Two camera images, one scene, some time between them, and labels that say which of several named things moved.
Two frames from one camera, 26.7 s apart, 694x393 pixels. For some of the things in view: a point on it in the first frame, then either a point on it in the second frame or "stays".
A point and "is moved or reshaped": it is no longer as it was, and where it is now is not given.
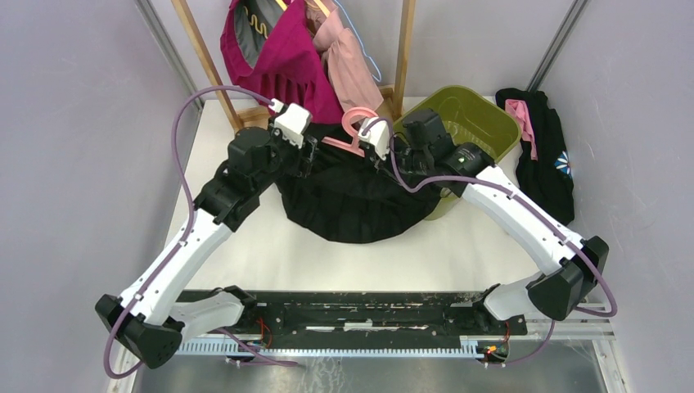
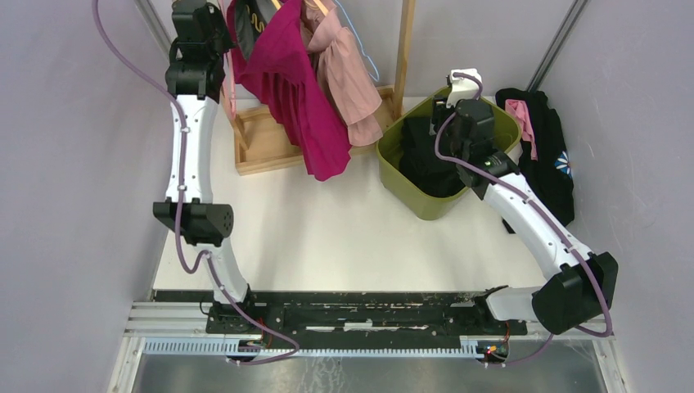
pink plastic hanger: x=353 y=146 → x=228 y=88
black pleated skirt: x=335 y=196 is moved or reshaped
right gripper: x=400 y=142 → x=443 y=133
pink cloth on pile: x=520 y=110 stays
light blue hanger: x=361 y=42 stays
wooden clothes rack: x=391 y=95 stays
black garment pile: x=547 y=180 stays
